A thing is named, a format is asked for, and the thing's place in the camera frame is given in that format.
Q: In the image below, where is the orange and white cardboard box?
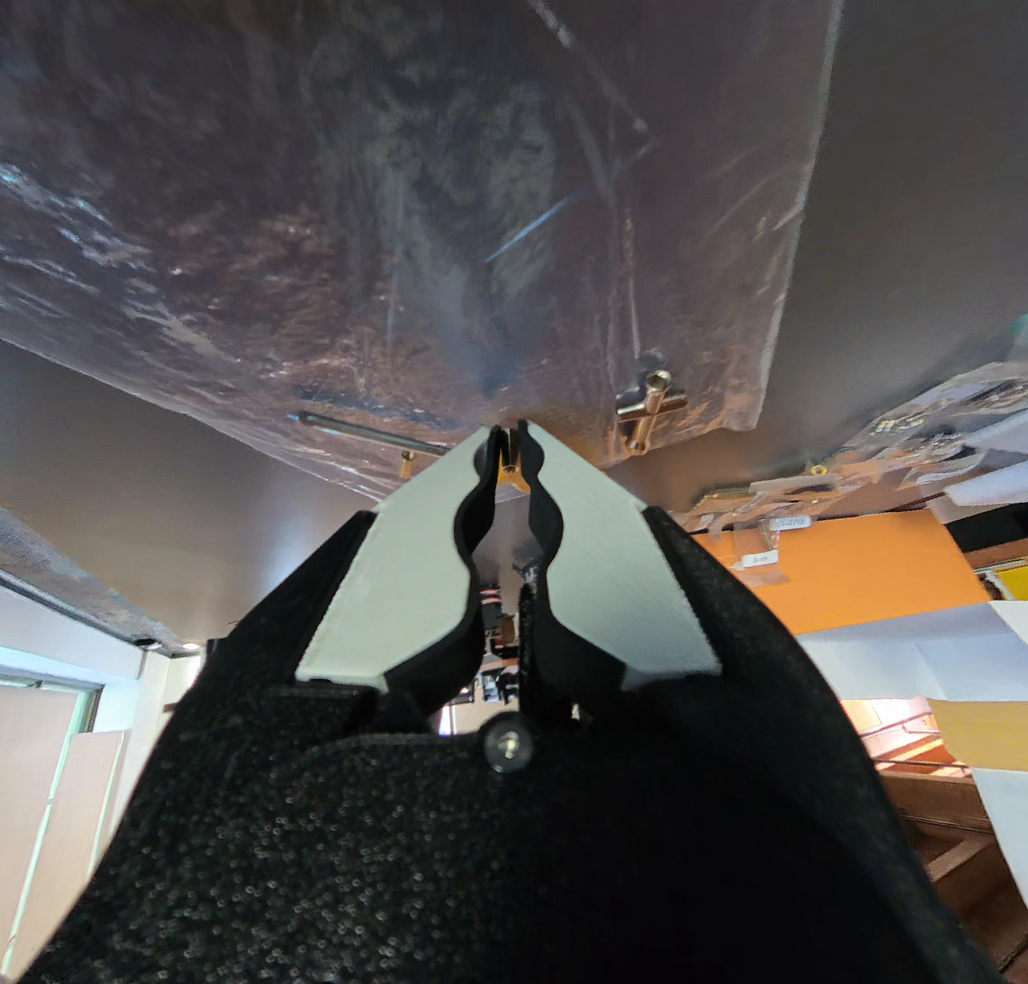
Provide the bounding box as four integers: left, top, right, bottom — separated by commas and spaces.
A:
694, 510, 1028, 704

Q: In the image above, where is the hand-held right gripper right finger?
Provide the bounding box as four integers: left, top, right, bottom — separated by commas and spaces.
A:
518, 419, 721, 693

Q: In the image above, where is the yellow-handled screwdriver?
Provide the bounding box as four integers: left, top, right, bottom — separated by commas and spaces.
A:
288, 411, 533, 495

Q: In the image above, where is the metal cross wrench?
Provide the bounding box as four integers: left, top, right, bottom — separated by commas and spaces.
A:
614, 369, 690, 455

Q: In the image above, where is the pile of small hardware bags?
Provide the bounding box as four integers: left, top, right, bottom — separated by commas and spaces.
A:
683, 361, 1028, 535

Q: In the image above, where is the clear plastic sheet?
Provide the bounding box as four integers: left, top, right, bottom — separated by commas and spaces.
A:
0, 0, 851, 503

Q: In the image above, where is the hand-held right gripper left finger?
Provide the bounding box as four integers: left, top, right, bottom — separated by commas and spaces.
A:
296, 424, 502, 693

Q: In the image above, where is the yellow box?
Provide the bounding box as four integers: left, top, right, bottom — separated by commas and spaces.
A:
976, 562, 1028, 601

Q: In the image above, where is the grey desk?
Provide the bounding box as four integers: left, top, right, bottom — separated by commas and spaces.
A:
0, 0, 1028, 648

